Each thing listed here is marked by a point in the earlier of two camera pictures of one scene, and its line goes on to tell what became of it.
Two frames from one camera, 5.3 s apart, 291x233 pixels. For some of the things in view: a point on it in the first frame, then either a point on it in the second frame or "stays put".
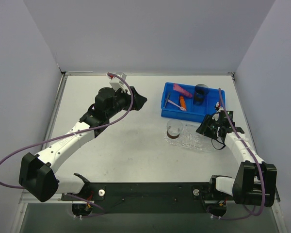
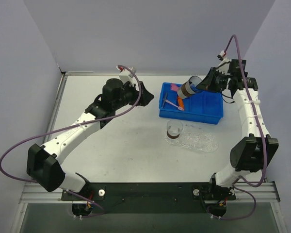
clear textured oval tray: [189, 138] stays put
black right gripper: [209, 125] → [215, 81]
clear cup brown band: [174, 128] stays put
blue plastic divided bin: [194, 112] stays put
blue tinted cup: [201, 90] → [189, 88]
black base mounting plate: [150, 197] stays put
